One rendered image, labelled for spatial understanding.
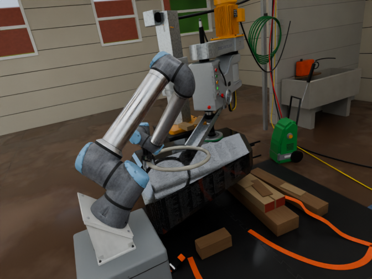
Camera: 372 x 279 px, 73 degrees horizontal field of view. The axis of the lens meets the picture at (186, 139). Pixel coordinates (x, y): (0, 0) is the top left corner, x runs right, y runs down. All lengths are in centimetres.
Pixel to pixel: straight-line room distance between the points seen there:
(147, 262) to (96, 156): 53
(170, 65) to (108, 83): 696
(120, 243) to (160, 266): 22
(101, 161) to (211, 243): 138
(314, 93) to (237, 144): 246
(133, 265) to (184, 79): 91
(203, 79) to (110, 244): 151
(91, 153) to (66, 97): 697
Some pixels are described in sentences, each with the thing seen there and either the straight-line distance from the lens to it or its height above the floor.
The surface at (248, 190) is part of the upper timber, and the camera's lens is 268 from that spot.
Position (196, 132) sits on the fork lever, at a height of 96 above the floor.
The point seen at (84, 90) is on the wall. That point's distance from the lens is 817.
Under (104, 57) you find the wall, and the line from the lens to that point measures 819.
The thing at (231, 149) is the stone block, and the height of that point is 73.
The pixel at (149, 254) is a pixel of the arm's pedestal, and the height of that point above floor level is 85.
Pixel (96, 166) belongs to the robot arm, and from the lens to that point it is 122.
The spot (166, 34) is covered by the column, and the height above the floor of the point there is 182.
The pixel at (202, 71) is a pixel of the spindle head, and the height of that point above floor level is 147.
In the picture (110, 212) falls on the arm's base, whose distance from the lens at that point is 122.
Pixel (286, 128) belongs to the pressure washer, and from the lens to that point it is 353.
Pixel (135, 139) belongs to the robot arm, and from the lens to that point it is 168.
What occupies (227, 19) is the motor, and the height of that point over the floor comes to 187.
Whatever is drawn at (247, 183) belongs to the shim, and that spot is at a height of 26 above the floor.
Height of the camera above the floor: 174
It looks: 21 degrees down
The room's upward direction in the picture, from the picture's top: 8 degrees counter-clockwise
